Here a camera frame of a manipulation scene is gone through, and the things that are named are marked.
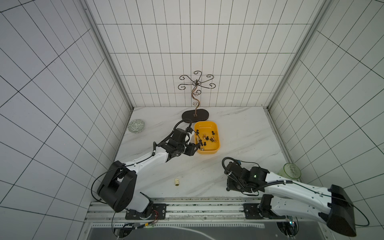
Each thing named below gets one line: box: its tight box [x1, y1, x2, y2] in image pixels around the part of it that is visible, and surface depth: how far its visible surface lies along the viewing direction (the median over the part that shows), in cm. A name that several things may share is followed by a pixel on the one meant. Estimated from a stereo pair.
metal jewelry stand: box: [178, 71, 216, 123], surface depth 106 cm
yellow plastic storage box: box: [194, 121, 220, 155], surface depth 102 cm
